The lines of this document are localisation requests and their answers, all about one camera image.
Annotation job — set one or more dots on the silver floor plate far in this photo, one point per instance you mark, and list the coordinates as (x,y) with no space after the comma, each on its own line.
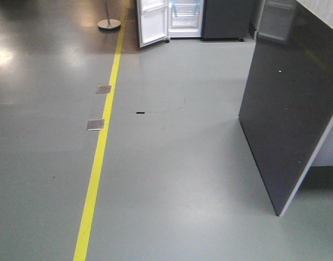
(103,89)

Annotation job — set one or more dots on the dark grey kitchen island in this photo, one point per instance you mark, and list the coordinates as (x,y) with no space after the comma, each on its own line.
(287,107)

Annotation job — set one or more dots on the silver sign stand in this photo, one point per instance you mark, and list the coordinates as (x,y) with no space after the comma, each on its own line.
(108,23)

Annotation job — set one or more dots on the silver floor plate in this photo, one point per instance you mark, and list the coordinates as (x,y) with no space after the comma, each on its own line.
(95,125)
(103,89)

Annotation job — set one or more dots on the silver floor plate near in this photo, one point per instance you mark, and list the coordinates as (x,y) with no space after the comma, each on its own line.
(95,125)

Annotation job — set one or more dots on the white open fridge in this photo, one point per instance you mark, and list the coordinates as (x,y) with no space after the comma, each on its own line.
(209,20)

